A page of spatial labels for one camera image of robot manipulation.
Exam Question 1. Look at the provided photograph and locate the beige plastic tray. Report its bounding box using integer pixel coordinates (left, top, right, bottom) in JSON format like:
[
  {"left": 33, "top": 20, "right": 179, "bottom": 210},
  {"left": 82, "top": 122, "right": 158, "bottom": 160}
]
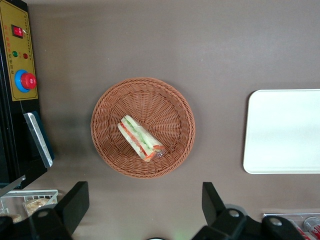
[{"left": 242, "top": 89, "right": 320, "bottom": 175}]

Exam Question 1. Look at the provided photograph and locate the silver machine sealing bar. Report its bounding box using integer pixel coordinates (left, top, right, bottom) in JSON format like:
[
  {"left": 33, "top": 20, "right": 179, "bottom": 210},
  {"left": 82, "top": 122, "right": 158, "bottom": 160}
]
[{"left": 23, "top": 111, "right": 55, "bottom": 168}]

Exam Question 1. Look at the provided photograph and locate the black machine with yellow panel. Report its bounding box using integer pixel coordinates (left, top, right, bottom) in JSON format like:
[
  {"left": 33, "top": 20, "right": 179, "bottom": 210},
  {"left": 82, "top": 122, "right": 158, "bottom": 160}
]
[{"left": 0, "top": 0, "right": 55, "bottom": 190}]

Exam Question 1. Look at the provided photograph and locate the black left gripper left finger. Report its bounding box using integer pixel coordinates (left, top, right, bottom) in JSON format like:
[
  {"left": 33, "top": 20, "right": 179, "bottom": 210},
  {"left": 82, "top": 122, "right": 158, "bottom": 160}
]
[{"left": 27, "top": 181, "right": 90, "bottom": 240}]

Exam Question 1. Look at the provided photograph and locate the red emergency stop button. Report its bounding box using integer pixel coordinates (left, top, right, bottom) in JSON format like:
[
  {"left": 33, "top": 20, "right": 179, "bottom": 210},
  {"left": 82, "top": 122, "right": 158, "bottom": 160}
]
[{"left": 14, "top": 69, "right": 38, "bottom": 93}]

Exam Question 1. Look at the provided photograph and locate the round brown wicker basket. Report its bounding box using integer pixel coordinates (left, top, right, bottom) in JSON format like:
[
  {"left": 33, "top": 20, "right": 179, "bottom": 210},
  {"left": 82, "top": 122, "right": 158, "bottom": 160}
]
[{"left": 90, "top": 77, "right": 196, "bottom": 179}]

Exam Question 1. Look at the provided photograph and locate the clear container with snacks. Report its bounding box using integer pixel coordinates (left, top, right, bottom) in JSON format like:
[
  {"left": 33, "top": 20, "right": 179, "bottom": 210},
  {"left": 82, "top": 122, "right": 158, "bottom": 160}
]
[{"left": 0, "top": 189, "right": 60, "bottom": 223}]

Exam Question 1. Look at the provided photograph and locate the red rocker switch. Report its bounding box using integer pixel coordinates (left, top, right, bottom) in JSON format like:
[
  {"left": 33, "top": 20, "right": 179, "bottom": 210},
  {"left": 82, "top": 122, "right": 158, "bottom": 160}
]
[{"left": 11, "top": 24, "right": 25, "bottom": 39}]

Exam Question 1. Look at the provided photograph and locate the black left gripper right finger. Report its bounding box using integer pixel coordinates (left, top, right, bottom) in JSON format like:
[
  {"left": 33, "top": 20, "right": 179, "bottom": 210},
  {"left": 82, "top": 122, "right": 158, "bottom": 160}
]
[{"left": 192, "top": 182, "right": 251, "bottom": 240}]

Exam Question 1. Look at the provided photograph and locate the triangle sandwich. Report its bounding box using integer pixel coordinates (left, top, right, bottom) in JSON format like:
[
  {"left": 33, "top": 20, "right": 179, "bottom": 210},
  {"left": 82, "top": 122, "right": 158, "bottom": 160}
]
[{"left": 117, "top": 114, "right": 167, "bottom": 162}]

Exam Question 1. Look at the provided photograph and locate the clear acrylic bottle rack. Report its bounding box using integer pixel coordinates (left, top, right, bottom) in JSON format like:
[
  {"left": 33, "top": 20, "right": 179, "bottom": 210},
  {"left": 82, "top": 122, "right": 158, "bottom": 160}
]
[{"left": 262, "top": 212, "right": 320, "bottom": 240}]

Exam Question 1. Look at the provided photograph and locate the clear bag of crackers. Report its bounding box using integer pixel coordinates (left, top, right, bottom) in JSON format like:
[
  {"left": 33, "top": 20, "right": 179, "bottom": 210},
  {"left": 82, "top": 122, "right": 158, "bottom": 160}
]
[{"left": 22, "top": 197, "right": 58, "bottom": 216}]

